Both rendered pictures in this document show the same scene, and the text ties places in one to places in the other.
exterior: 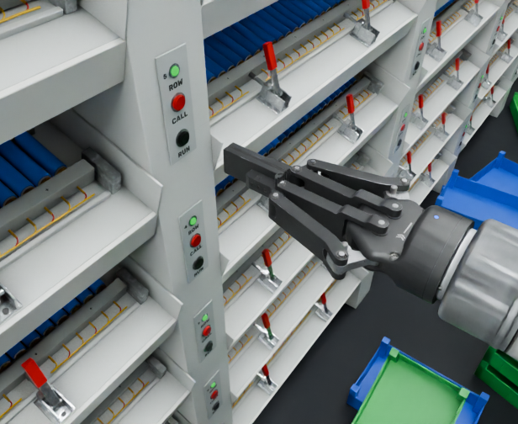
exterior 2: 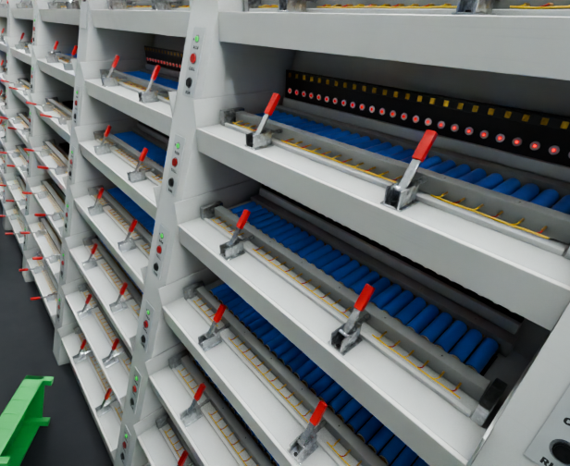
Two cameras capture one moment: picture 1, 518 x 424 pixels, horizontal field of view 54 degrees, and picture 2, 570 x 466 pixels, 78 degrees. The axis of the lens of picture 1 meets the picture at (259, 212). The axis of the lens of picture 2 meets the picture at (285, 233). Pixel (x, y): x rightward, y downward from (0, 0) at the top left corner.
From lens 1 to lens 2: 0.29 m
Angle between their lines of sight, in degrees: 81
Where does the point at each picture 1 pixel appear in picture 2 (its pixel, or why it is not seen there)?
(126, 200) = (469, 433)
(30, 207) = (420, 346)
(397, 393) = not seen: outside the picture
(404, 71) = not seen: outside the picture
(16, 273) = (367, 351)
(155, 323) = not seen: outside the picture
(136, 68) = (564, 324)
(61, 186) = (451, 365)
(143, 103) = (543, 360)
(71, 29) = (547, 260)
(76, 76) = (500, 274)
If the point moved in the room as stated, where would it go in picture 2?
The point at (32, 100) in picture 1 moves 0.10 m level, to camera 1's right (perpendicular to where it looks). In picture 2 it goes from (455, 255) to (497, 301)
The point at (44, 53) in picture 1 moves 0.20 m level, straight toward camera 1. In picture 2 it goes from (501, 248) to (309, 207)
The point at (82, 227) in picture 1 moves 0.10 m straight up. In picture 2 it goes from (422, 393) to (458, 321)
